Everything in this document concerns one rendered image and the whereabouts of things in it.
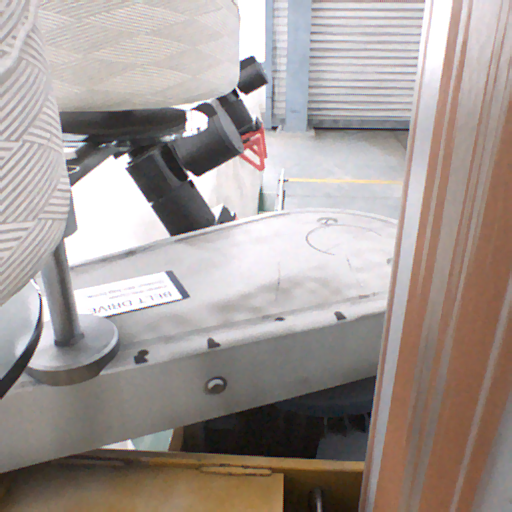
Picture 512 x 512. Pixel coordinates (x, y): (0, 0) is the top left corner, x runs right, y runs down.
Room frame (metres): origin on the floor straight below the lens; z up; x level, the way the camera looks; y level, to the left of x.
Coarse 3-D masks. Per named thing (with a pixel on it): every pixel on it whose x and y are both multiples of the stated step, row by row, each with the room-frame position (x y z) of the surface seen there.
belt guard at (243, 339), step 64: (128, 256) 0.34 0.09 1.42; (192, 256) 0.33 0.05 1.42; (256, 256) 0.33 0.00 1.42; (320, 256) 0.33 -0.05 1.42; (384, 256) 0.33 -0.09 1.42; (128, 320) 0.25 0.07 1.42; (192, 320) 0.25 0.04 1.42; (256, 320) 0.25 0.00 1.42; (320, 320) 0.25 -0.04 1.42; (128, 384) 0.21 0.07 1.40; (192, 384) 0.22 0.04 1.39; (256, 384) 0.23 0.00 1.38; (320, 384) 0.25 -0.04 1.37; (0, 448) 0.18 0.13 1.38; (64, 448) 0.19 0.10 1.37
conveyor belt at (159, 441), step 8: (160, 432) 1.20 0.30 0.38; (168, 432) 1.20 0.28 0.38; (136, 440) 1.16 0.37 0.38; (144, 440) 1.16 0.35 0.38; (152, 440) 1.16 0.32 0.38; (160, 440) 1.16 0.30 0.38; (168, 440) 1.16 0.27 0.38; (136, 448) 1.13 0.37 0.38; (144, 448) 1.13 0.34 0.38; (152, 448) 1.13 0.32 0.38; (160, 448) 1.13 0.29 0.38
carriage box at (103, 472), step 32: (96, 448) 0.23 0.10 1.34; (0, 480) 0.20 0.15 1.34; (32, 480) 0.21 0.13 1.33; (64, 480) 0.21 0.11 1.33; (96, 480) 0.21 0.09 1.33; (128, 480) 0.21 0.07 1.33; (160, 480) 0.21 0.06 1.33; (192, 480) 0.21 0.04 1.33; (224, 480) 0.21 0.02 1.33; (256, 480) 0.21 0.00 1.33; (288, 480) 0.21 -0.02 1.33; (320, 480) 0.21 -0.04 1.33; (352, 480) 0.21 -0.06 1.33
